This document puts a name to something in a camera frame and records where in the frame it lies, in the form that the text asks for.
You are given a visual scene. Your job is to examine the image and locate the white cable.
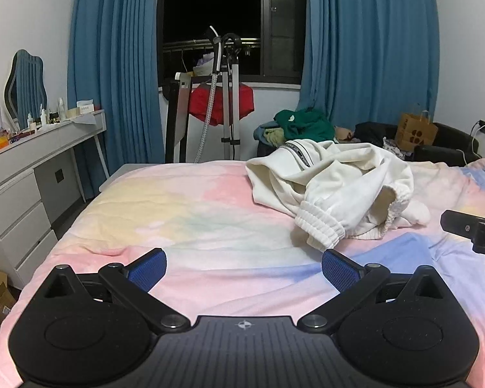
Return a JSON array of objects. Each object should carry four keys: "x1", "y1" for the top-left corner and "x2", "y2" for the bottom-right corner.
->
[{"x1": 458, "y1": 123, "x2": 485, "y2": 166}]

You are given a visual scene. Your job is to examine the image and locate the black clothes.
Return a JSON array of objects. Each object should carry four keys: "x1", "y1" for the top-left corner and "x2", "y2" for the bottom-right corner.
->
[{"x1": 353, "y1": 122, "x2": 397, "y2": 146}]

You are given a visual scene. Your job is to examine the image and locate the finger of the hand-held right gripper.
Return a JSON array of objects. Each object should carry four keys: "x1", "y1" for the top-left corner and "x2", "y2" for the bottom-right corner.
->
[{"x1": 440, "y1": 209, "x2": 485, "y2": 258}]

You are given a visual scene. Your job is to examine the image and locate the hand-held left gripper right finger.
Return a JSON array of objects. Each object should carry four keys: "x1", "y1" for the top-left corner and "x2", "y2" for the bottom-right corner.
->
[{"x1": 297, "y1": 248, "x2": 451, "y2": 335}]

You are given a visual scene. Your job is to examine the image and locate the group of small cosmetic bottles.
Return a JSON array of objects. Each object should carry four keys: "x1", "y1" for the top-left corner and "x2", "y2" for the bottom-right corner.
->
[{"x1": 26, "y1": 104, "x2": 59, "y2": 129}]

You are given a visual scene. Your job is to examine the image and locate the green clothes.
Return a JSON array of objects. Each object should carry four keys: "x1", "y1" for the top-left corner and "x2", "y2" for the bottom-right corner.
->
[{"x1": 274, "y1": 107, "x2": 336, "y2": 143}]

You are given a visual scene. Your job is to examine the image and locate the red cloth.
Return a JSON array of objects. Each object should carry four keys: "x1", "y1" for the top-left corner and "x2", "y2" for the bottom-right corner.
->
[{"x1": 187, "y1": 83, "x2": 255, "y2": 127}]

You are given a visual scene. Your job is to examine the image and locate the wavy mirror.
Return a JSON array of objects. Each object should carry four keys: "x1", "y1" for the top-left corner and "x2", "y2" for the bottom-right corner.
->
[{"x1": 4, "y1": 49, "x2": 48, "y2": 130}]

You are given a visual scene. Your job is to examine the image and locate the garment steamer stand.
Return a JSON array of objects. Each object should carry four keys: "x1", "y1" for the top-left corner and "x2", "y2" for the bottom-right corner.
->
[{"x1": 194, "y1": 26, "x2": 244, "y2": 163}]

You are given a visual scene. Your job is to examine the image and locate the white hanging garment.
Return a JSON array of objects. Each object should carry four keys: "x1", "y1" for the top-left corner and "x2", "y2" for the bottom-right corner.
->
[{"x1": 193, "y1": 52, "x2": 216, "y2": 77}]

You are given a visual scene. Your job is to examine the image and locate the blue curtain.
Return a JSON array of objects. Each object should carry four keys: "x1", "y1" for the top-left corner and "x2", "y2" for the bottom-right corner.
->
[
  {"x1": 298, "y1": 0, "x2": 441, "y2": 130},
  {"x1": 67, "y1": 0, "x2": 165, "y2": 200}
]

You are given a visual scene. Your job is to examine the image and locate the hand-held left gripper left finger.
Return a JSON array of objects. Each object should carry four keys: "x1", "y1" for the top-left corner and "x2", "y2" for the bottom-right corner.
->
[{"x1": 36, "y1": 248, "x2": 191, "y2": 335}]

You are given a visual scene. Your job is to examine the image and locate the dark window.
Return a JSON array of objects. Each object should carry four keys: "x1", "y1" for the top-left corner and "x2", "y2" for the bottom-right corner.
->
[{"x1": 157, "y1": 0, "x2": 308, "y2": 87}]

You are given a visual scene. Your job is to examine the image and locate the brown paper bag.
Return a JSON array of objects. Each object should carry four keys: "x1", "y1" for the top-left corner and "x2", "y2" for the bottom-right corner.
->
[{"x1": 395, "y1": 110, "x2": 439, "y2": 152}]

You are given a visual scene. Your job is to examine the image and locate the pastel bed blanket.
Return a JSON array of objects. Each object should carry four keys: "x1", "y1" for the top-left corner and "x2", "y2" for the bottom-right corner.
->
[{"x1": 0, "y1": 149, "x2": 485, "y2": 388}]

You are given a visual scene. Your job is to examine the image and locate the patterned white clothes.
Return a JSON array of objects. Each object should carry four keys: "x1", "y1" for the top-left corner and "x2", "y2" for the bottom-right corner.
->
[{"x1": 382, "y1": 136, "x2": 413, "y2": 159}]

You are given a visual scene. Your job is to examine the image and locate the brown cardboard box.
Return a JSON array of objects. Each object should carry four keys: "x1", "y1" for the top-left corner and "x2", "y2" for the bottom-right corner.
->
[{"x1": 164, "y1": 72, "x2": 192, "y2": 164}]

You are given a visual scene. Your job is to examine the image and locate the white paper sheet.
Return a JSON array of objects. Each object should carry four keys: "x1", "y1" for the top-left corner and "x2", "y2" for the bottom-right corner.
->
[{"x1": 67, "y1": 112, "x2": 95, "y2": 126}]

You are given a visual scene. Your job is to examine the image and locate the white dresser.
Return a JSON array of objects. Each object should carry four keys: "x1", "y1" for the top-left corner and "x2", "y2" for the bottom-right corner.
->
[{"x1": 0, "y1": 109, "x2": 108, "y2": 289}]

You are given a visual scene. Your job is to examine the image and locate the yellow cloth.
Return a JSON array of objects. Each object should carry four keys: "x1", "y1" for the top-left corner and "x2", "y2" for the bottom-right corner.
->
[{"x1": 264, "y1": 128, "x2": 287, "y2": 147}]

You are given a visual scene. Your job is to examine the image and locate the black sofa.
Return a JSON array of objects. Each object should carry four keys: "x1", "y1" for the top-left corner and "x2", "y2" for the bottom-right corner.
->
[{"x1": 353, "y1": 121, "x2": 481, "y2": 166}]

